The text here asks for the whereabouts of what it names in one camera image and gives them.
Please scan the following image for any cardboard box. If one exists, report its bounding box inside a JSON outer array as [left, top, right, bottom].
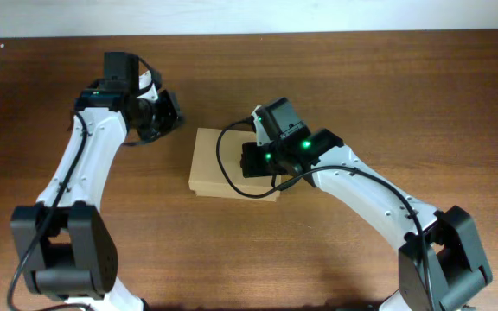
[[188, 128, 271, 200]]

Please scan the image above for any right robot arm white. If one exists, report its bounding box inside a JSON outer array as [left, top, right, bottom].
[[240, 98, 493, 311]]

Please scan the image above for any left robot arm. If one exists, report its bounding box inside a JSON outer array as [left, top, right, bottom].
[[6, 52, 184, 310]]

